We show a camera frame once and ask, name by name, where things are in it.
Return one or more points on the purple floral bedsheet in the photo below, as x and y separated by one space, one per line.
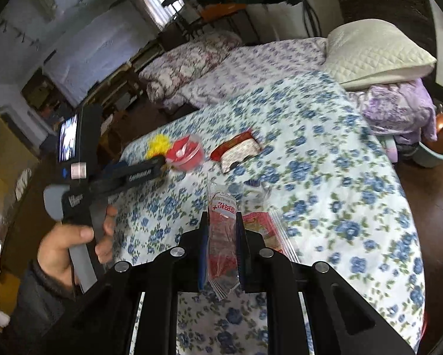
258 66

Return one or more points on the person's left hand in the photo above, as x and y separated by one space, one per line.
58 247

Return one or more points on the wooden bench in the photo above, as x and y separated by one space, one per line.
114 88

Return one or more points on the yellow fluffy ball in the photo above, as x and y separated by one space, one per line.
158 146

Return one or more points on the black metal coat rack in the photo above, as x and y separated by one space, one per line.
312 14

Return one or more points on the orange table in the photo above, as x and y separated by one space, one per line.
221 10

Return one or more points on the light blue basin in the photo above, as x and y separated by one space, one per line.
428 157

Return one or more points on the clear zip bag red contents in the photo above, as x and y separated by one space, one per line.
269 233

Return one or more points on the clear packet with red print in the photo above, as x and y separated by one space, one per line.
223 236

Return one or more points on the red plastic cup with lid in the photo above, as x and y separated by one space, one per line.
186 153

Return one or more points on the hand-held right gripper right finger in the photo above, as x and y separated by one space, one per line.
240 244

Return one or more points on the person's left forearm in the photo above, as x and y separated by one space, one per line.
32 307

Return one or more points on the folded purple blanket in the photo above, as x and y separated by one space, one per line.
395 107

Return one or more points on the white quilted pillow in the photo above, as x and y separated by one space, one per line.
377 51

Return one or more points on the small clear plastic wrapper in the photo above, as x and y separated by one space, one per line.
256 192

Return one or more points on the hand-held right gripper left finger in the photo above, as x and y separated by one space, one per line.
203 244

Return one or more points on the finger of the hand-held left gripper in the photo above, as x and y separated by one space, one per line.
132 177

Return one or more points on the blue floral bedsheet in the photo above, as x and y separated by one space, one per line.
317 177

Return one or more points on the maroon floral quilt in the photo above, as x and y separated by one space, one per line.
184 66

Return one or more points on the red snack wrapper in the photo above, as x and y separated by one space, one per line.
236 149

